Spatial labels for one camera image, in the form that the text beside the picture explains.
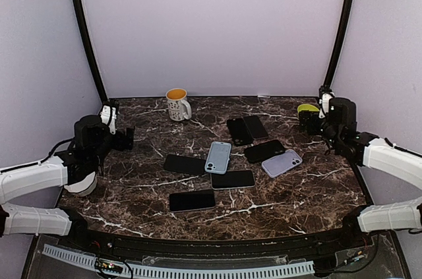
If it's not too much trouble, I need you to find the purple phone with dark screen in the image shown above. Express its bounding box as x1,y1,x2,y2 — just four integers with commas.
243,115,268,140

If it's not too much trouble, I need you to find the black phone from ring case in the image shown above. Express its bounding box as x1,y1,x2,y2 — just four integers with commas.
244,140,286,164

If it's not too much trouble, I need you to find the silver phone with dark screen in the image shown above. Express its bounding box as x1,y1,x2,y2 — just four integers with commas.
210,170,255,190

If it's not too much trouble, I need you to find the pink phone with dark screen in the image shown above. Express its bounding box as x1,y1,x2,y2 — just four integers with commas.
169,189,216,212

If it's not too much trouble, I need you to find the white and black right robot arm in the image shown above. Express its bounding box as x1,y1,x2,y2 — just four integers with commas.
297,94,421,249

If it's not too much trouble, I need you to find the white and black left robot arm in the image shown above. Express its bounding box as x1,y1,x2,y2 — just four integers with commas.
1,115,135,250

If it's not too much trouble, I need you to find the green bowl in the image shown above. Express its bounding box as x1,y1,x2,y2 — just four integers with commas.
297,104,320,118

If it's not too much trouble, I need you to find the white fluted bowl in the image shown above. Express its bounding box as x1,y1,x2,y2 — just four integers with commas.
64,173,98,197

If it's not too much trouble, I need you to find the white patterned mug yellow inside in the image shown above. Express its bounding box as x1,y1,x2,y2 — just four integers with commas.
166,88,192,121

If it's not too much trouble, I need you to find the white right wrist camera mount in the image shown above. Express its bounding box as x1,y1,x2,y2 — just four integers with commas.
318,85,335,119

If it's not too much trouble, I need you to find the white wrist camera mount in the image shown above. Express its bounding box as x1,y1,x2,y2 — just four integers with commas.
318,85,335,119
100,99,119,135

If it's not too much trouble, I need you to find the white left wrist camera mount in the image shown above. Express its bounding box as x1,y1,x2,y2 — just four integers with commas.
100,99,119,135

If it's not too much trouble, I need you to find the black frame post right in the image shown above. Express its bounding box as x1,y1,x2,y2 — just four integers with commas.
318,0,353,96

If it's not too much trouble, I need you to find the black frame post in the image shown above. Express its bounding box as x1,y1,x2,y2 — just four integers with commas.
318,0,353,96
72,0,108,102

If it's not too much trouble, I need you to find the black front rail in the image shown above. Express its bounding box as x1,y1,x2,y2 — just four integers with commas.
58,229,375,260

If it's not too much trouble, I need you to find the white slotted cable duct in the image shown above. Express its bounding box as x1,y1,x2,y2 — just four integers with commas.
42,244,315,279

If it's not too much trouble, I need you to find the black frame post left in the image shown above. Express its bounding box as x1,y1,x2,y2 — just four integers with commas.
72,0,108,102

